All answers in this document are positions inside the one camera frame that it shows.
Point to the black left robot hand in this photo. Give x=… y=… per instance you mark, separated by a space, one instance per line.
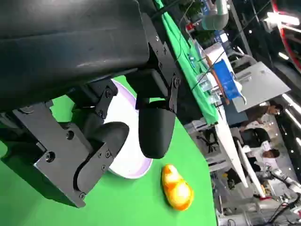
x=70 y=47

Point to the green cloth on workshop table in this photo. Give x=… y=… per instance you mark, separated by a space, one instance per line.
x=188 y=68

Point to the lilac plate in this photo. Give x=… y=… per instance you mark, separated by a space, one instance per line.
x=130 y=162

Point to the brown wooden stick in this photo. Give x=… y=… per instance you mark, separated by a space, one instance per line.
x=217 y=78

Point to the blue box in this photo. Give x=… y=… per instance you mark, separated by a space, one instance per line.
x=226 y=80

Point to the black office chair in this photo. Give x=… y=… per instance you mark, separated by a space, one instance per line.
x=208 y=141

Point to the orange white toy bread roll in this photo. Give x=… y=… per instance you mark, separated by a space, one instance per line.
x=176 y=188

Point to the white workshop table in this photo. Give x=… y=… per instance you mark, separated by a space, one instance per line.
x=229 y=150

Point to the grey desk board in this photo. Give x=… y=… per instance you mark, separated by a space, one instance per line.
x=261 y=87

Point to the person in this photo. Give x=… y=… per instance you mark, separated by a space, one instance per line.
x=261 y=115
x=268 y=156

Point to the red framed machine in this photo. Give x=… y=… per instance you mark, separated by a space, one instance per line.
x=288 y=35

